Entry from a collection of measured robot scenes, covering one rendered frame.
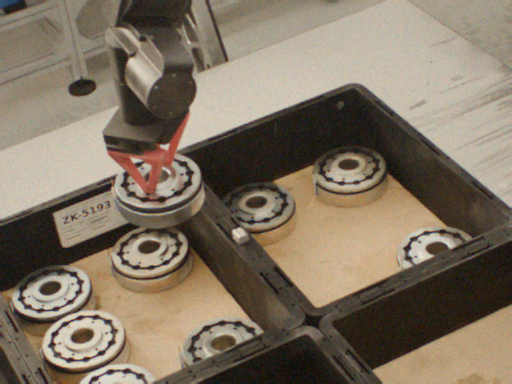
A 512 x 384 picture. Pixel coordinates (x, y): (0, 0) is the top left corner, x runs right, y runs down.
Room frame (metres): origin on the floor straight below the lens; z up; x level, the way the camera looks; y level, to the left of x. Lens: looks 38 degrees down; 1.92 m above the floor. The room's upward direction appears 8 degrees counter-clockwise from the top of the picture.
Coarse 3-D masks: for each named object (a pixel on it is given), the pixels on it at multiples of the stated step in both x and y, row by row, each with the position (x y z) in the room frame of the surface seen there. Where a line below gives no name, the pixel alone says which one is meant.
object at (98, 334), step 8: (72, 328) 1.20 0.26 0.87; (80, 328) 1.20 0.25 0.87; (88, 328) 1.20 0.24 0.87; (96, 328) 1.19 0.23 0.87; (64, 336) 1.19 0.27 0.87; (72, 336) 1.19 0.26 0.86; (96, 336) 1.18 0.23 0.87; (64, 344) 1.17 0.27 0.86; (72, 344) 1.17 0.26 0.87; (88, 344) 1.17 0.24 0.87; (96, 344) 1.17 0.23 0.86; (80, 352) 1.16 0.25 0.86
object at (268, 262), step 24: (336, 96) 1.54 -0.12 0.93; (264, 120) 1.50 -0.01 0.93; (192, 144) 1.46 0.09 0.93; (216, 144) 1.46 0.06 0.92; (432, 144) 1.39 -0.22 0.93; (456, 168) 1.33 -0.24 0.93; (480, 192) 1.27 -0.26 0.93; (504, 216) 1.22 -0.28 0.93; (480, 240) 1.18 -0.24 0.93; (264, 264) 1.19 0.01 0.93; (432, 264) 1.15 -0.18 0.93; (288, 288) 1.14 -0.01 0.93; (384, 288) 1.12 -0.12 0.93; (312, 312) 1.10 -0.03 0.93
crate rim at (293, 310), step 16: (112, 176) 1.42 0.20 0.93; (80, 192) 1.39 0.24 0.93; (32, 208) 1.37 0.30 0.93; (48, 208) 1.37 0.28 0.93; (208, 208) 1.32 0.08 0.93; (0, 224) 1.35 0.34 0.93; (224, 224) 1.28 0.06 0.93; (224, 240) 1.26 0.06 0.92; (240, 256) 1.21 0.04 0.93; (256, 272) 1.18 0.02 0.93; (272, 288) 1.15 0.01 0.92; (0, 304) 1.19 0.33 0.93; (288, 304) 1.12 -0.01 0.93; (304, 320) 1.09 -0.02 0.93; (16, 336) 1.13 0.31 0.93; (256, 336) 1.07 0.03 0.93; (272, 336) 1.07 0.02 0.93; (32, 352) 1.10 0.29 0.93; (224, 352) 1.05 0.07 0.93; (240, 352) 1.05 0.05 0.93; (32, 368) 1.07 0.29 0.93; (192, 368) 1.03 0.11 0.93
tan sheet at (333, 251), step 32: (320, 224) 1.38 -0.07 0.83; (352, 224) 1.37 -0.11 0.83; (384, 224) 1.36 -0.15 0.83; (416, 224) 1.35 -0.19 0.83; (288, 256) 1.32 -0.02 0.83; (320, 256) 1.31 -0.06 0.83; (352, 256) 1.30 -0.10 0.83; (384, 256) 1.29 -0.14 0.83; (320, 288) 1.25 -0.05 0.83; (352, 288) 1.24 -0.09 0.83
